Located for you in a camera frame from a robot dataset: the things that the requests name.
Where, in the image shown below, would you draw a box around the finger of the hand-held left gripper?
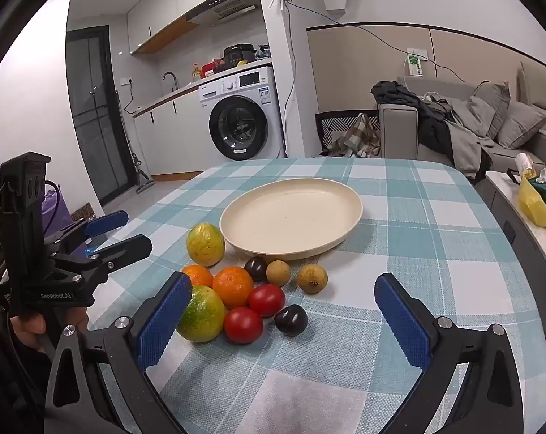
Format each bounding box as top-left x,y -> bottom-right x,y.
51,234 -> 153,277
44,210 -> 129,254

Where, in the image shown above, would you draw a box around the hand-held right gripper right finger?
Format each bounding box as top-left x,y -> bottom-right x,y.
374,272 -> 524,434

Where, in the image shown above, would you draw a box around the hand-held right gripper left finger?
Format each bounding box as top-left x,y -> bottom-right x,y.
44,272 -> 194,434

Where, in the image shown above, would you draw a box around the green yellow citrus fruit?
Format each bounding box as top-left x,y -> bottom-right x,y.
176,285 -> 226,343

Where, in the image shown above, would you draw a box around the small orange mandarin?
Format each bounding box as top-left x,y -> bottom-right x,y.
181,264 -> 215,289

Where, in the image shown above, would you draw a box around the large orange mandarin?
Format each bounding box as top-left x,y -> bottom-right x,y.
212,266 -> 254,309

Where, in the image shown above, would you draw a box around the red tomato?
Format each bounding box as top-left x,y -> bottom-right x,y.
248,284 -> 286,318
223,307 -> 265,345

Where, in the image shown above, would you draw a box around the large brown longan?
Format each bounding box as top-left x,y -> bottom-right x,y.
297,264 -> 328,294

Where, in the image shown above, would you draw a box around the dark purple plum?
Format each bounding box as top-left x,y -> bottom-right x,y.
244,257 -> 268,282
274,305 -> 308,336

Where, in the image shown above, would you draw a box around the small brown longan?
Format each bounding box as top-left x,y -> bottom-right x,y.
266,259 -> 292,287

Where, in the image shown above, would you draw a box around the cream round plate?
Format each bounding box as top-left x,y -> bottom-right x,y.
219,178 -> 363,261

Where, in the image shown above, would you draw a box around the person's left hand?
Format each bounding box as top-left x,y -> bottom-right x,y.
10,308 -> 91,351

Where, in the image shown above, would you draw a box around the purple bag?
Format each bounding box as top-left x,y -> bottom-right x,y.
42,183 -> 72,245

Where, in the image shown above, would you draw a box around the floor mop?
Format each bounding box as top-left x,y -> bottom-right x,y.
115,90 -> 154,194

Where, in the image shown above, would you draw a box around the teal checked tablecloth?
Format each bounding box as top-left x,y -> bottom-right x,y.
87,157 -> 546,434

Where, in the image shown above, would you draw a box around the dark glass door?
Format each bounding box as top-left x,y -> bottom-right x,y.
66,26 -> 136,209

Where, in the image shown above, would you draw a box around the white kitchen base cabinet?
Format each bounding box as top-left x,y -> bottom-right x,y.
133,82 -> 219,179

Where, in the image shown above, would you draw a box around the white side table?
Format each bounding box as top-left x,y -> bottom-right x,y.
485,169 -> 546,281

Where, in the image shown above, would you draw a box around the white washing machine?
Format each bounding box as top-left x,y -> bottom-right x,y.
198,65 -> 286,161

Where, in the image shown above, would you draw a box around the yellow bag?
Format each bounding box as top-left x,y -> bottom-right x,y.
519,176 -> 546,227

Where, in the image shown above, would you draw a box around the plaid cloth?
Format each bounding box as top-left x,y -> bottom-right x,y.
331,113 -> 382,158

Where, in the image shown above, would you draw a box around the grey sofa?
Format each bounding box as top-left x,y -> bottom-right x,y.
378,61 -> 546,177

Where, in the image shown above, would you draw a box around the dark clothes pile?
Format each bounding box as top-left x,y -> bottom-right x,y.
371,80 -> 495,177

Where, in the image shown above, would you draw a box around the white bottle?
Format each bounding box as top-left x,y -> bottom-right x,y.
515,153 -> 536,180

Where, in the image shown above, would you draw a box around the black patterned laundry basket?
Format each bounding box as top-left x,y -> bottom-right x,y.
315,109 -> 382,158

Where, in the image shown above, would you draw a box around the black pressure cooker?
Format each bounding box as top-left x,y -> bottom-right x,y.
223,44 -> 256,71

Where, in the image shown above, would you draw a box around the grey pillow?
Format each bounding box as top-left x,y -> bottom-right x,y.
496,101 -> 546,150
469,80 -> 511,139

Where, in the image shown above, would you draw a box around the steel range hood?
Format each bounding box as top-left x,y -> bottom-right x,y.
185,0 -> 262,28

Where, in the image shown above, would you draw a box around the white wall cabinets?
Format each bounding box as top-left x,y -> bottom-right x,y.
127,0 -> 219,55

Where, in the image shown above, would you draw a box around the black hanging cable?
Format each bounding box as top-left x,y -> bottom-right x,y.
279,2 -> 298,157

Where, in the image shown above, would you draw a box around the white wall outlet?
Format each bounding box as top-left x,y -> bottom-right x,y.
405,47 -> 429,77

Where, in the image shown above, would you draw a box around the long black wall cable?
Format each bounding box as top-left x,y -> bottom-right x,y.
259,0 -> 465,83

